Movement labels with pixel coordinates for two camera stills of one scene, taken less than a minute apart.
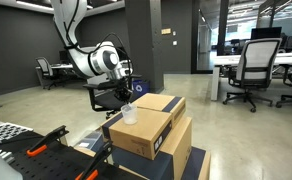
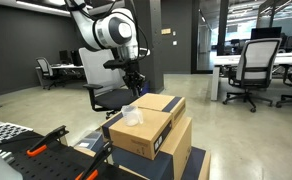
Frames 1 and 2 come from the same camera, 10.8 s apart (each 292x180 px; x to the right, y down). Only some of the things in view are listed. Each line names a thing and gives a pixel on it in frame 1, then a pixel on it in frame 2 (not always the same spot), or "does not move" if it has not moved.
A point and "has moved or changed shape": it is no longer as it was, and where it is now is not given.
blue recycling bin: [140, 87] does not move
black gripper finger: [129, 99] → [138, 87]
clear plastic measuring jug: [130, 114] has moved or changed shape
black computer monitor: [266, 32] does not move
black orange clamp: [42, 143] does not move
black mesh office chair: [255, 67] does not move
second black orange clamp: [90, 171] does not move
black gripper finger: [125, 101] → [134, 91]
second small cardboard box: [162, 102] does not move
